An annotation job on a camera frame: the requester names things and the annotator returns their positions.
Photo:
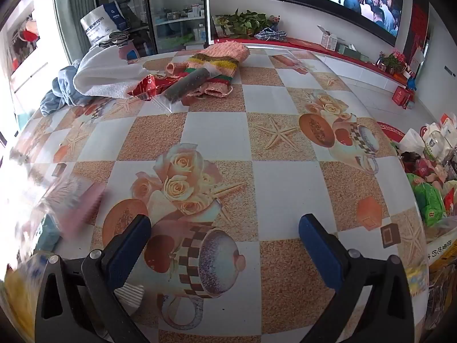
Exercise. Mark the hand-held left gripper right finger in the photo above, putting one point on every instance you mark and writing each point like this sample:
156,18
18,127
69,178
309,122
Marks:
321,253

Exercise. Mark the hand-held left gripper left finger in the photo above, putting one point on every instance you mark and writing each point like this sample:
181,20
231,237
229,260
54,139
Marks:
128,253

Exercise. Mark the large pink snack pouch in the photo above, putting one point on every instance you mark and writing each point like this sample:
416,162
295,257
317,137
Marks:
80,207

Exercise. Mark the yellow snack packet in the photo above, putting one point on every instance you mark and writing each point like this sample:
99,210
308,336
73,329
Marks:
18,296

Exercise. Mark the red shiny snack packet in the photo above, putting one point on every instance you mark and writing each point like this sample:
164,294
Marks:
150,85

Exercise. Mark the dark snack bar clear wrapper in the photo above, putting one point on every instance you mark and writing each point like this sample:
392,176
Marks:
185,84

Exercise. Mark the teal packet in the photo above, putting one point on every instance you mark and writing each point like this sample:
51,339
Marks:
46,234

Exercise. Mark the printed checkered tablecloth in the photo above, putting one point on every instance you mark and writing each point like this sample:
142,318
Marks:
271,171

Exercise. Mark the green plastic bag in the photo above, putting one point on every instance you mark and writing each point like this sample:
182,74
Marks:
426,200

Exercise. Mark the red round mat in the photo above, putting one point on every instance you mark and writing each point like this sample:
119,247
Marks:
391,130

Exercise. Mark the white plastic bag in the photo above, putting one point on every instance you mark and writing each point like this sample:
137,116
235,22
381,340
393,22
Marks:
412,143

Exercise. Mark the red gift box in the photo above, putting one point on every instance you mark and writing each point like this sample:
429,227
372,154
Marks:
402,97

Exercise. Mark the white towel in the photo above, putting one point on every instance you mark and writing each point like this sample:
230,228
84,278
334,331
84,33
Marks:
103,75

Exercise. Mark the pink container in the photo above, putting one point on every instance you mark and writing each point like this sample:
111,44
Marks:
129,50

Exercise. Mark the green box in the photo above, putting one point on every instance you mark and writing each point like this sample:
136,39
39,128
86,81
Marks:
353,53

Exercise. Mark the pink flower pot plant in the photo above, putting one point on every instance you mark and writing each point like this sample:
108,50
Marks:
392,62

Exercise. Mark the red low ledge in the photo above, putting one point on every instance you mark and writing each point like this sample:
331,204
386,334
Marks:
310,45

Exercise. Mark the open white carton box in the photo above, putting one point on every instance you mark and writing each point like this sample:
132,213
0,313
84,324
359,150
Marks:
328,39

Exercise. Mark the pink knitted cloth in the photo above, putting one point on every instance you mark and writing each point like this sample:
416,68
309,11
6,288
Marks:
221,57

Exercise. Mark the blue checkered cloth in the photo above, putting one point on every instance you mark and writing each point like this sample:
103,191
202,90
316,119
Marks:
269,34

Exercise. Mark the white printed sack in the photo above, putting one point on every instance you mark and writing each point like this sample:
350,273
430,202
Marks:
103,21

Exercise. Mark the green potted plant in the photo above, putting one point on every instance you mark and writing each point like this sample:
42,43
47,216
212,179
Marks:
246,21

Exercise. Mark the wall poster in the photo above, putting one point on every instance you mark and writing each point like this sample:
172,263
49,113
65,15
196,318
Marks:
25,39

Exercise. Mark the red wall hanging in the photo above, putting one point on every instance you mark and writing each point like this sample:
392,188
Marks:
417,32

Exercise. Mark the picture frame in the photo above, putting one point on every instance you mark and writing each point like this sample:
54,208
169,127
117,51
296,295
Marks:
221,25

